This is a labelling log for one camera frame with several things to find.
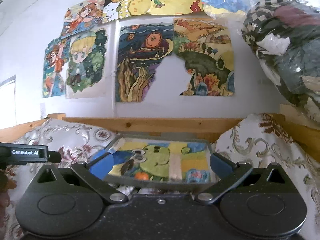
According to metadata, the person's left hand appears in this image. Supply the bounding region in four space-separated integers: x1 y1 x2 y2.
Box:
0 171 16 208

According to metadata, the orange haired girl painting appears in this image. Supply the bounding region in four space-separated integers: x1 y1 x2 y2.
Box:
42 38 71 98

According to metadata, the small orange fruit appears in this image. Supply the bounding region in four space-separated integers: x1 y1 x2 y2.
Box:
134 171 149 180

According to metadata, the grey tray with painted liner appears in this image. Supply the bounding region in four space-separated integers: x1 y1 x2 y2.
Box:
87 133 216 188

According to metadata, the blond anime child painting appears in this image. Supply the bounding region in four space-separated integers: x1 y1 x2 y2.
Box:
66 28 109 99

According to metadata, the red haired girl painting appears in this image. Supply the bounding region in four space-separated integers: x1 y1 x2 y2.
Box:
61 0 105 38

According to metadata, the landscape hill painting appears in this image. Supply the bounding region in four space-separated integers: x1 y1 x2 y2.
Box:
174 18 235 96

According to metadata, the swirly night sky painting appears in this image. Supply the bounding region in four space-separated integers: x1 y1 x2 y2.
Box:
115 23 174 102

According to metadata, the plastic bag of clothes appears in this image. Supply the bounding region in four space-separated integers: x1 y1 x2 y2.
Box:
203 0 319 122

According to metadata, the wooden bed frame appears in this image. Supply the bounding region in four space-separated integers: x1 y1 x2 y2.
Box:
0 104 320 156

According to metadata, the white wall pipe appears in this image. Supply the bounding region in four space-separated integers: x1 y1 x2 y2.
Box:
111 20 121 118

